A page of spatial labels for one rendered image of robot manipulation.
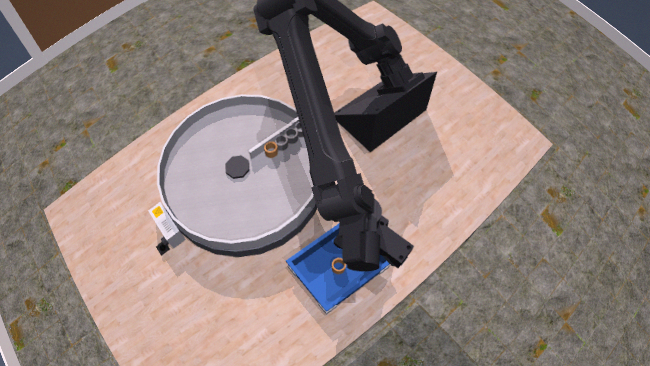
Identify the steel bushing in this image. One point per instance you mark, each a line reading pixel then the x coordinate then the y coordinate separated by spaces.
pixel 297 126
pixel 279 138
pixel 291 131

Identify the grey round turning table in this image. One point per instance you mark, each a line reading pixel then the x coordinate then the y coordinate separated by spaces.
pixel 214 190

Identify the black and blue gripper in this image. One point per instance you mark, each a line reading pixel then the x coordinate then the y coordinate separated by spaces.
pixel 338 241

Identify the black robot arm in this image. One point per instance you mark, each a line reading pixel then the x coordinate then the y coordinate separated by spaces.
pixel 328 157

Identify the blue open crate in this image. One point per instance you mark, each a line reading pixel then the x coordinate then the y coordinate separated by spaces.
pixel 315 263

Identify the bronze bushing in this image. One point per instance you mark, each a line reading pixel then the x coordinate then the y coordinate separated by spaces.
pixel 271 154
pixel 338 260

